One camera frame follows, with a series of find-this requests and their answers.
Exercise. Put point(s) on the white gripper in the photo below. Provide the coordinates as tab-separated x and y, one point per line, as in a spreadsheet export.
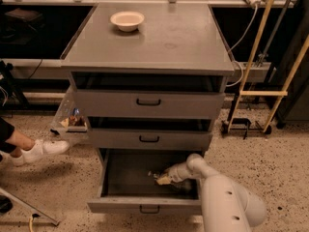
174	174

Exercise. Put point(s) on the clear plastic water bottle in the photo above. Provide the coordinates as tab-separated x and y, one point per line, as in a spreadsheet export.
184	186

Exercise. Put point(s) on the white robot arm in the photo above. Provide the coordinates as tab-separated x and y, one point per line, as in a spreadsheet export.
226	205

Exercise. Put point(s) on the grey bottom drawer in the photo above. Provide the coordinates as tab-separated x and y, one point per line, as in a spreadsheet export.
125	186

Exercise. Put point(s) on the grey drawer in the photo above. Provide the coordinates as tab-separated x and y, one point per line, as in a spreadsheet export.
99	103
125	186
150	139

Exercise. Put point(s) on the grey middle drawer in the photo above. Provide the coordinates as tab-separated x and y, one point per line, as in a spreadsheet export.
150	139

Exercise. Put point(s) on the grey drawer cabinet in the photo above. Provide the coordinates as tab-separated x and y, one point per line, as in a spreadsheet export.
177	49

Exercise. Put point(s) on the grey top drawer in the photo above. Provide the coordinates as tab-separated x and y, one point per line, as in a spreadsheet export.
99	103

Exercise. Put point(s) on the black wheeled stand base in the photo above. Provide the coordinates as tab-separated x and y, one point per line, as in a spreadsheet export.
244	125

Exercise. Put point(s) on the clear plastic bin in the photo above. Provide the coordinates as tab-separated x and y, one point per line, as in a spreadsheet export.
68	121

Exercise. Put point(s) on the person's leg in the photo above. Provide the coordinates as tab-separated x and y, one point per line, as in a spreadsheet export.
12	141

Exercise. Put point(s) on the metal floor bar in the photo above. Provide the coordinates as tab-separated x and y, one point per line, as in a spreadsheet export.
31	208

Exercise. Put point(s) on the white bowl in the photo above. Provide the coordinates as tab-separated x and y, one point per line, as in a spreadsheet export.
127	21

